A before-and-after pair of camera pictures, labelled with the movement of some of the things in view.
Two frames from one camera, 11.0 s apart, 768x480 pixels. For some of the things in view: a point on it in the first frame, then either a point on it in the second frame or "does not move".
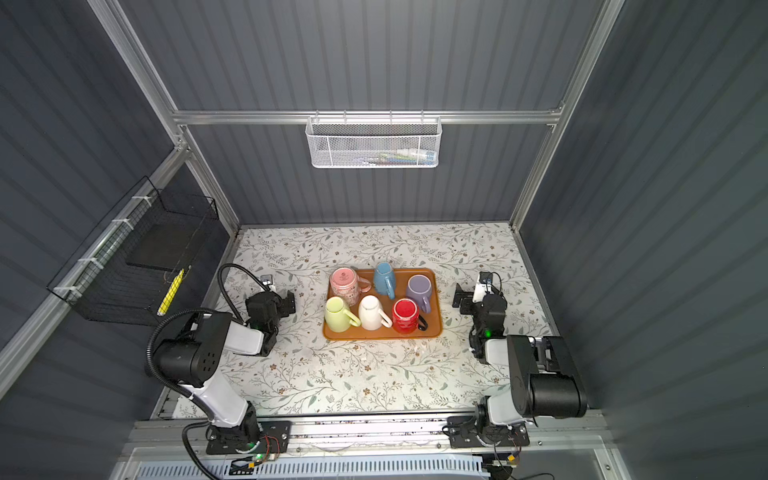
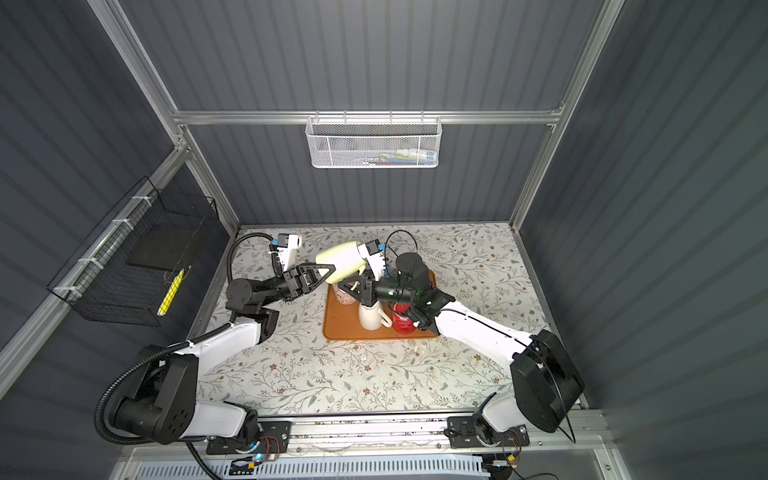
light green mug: [337, 318] to [348, 258]
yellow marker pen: [170, 293] does not move
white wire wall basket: [369, 142] does not move
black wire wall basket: [127, 270] does not move
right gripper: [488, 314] to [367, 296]
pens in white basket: [407, 156] does not move
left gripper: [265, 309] to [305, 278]
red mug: [406, 318] does not move
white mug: [372, 317] does not move
